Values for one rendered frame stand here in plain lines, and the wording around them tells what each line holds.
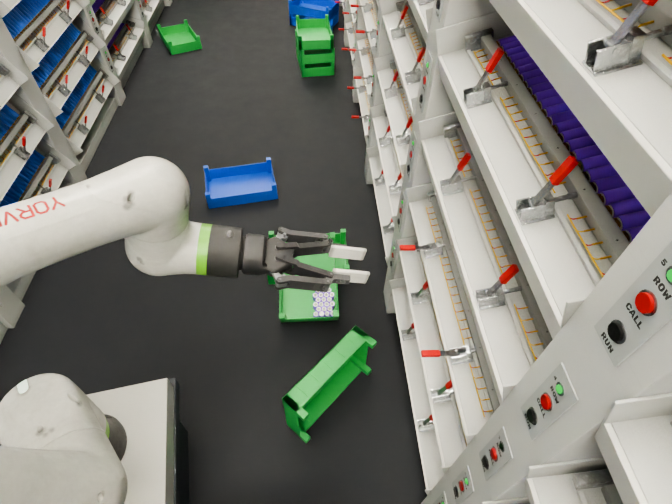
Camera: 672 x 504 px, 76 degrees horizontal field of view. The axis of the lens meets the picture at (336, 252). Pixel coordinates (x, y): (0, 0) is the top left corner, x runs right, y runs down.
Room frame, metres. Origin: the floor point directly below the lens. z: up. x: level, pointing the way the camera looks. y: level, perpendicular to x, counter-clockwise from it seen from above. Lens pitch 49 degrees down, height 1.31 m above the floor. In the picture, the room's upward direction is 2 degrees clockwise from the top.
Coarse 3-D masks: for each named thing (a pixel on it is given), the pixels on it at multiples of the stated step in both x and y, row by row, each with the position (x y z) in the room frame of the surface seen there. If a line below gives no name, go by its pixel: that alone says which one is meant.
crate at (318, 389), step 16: (352, 336) 0.63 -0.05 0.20; (368, 336) 0.63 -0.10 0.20; (336, 352) 0.58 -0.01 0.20; (352, 352) 0.58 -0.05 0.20; (320, 368) 0.53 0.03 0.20; (336, 368) 0.53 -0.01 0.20; (352, 368) 0.62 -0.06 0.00; (368, 368) 0.62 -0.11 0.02; (304, 384) 0.48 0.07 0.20; (320, 384) 0.48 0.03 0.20; (336, 384) 0.57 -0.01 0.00; (288, 400) 0.44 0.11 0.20; (304, 400) 0.44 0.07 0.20; (320, 400) 0.52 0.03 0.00; (288, 416) 0.43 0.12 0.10; (304, 416) 0.40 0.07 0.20; (304, 432) 0.42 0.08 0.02
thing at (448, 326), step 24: (408, 192) 0.84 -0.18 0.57; (432, 192) 0.83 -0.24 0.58; (432, 216) 0.78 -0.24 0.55; (432, 240) 0.70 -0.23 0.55; (432, 264) 0.63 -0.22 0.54; (432, 288) 0.56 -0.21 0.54; (456, 312) 0.50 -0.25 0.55; (456, 336) 0.44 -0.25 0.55; (456, 384) 0.34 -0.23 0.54; (480, 384) 0.34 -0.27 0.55; (480, 408) 0.30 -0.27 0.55
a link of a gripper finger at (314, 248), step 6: (330, 240) 0.56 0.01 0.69; (276, 246) 0.52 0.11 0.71; (282, 246) 0.52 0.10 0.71; (288, 246) 0.53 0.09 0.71; (294, 246) 0.53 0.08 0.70; (300, 246) 0.54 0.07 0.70; (306, 246) 0.54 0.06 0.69; (312, 246) 0.54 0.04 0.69; (318, 246) 0.54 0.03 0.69; (324, 246) 0.55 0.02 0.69; (330, 246) 0.55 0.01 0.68; (294, 252) 0.53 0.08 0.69; (300, 252) 0.53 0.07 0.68; (306, 252) 0.54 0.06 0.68; (312, 252) 0.54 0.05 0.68; (318, 252) 0.55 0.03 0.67; (324, 252) 0.55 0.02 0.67
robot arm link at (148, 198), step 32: (160, 160) 0.51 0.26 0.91; (64, 192) 0.42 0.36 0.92; (96, 192) 0.43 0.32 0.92; (128, 192) 0.44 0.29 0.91; (160, 192) 0.46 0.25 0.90; (0, 224) 0.35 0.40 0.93; (32, 224) 0.36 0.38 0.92; (64, 224) 0.38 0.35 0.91; (96, 224) 0.40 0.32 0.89; (128, 224) 0.42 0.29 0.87; (160, 224) 0.44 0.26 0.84; (0, 256) 0.32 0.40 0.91; (32, 256) 0.34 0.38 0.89; (64, 256) 0.36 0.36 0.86
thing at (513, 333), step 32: (448, 128) 0.82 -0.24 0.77; (448, 160) 0.75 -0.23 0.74; (448, 192) 0.65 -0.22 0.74; (480, 192) 0.63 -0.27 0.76; (448, 224) 0.57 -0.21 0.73; (480, 224) 0.55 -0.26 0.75; (480, 256) 0.49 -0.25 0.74; (512, 256) 0.46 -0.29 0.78; (480, 288) 0.42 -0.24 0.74; (512, 288) 0.40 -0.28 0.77; (480, 320) 0.36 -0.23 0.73; (512, 320) 0.36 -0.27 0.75; (544, 320) 0.34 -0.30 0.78; (512, 352) 0.31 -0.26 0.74; (512, 384) 0.24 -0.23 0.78
